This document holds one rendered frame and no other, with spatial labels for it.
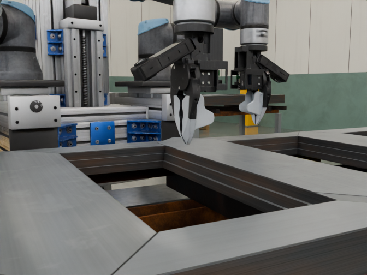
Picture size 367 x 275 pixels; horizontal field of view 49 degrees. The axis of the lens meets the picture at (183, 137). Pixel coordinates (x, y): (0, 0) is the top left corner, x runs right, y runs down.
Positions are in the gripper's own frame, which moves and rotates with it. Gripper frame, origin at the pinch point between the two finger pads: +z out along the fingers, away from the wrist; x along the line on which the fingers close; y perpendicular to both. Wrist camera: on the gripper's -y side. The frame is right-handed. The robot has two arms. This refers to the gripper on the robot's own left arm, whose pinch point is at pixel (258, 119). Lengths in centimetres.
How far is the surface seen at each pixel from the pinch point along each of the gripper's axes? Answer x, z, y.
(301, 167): 34.4, 5.8, 16.3
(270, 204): 41, 9, 28
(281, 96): -328, 4, -288
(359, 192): 52, 6, 21
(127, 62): -1035, -77, -322
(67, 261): 56, 6, 63
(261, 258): 62, 6, 47
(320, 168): 36.8, 5.8, 13.8
